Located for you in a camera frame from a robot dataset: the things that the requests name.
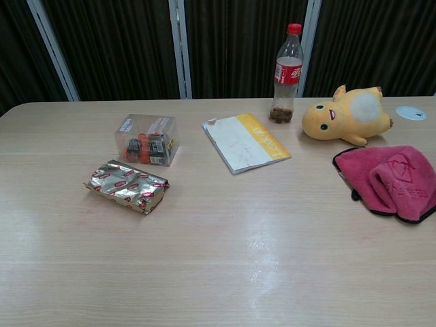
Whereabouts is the cola bottle with red cap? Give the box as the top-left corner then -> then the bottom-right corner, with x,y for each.
269,23 -> 305,123

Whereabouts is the grey partition post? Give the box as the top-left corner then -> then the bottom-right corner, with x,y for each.
168,0 -> 193,100
26,0 -> 81,102
296,0 -> 322,99

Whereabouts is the yellow plush duck toy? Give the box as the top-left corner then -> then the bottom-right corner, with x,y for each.
301,84 -> 395,148

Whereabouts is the gold foil snack bag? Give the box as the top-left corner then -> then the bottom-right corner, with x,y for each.
82,159 -> 170,215

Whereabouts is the clear plastic box with toys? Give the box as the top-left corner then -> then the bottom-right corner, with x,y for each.
114,113 -> 181,168

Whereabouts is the pink cloth with black trim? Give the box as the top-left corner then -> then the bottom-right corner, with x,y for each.
332,144 -> 436,225

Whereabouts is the white and yellow booklet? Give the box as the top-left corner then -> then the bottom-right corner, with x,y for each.
201,112 -> 292,176

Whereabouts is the white round cable grommet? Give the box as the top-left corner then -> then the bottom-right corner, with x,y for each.
396,105 -> 428,121

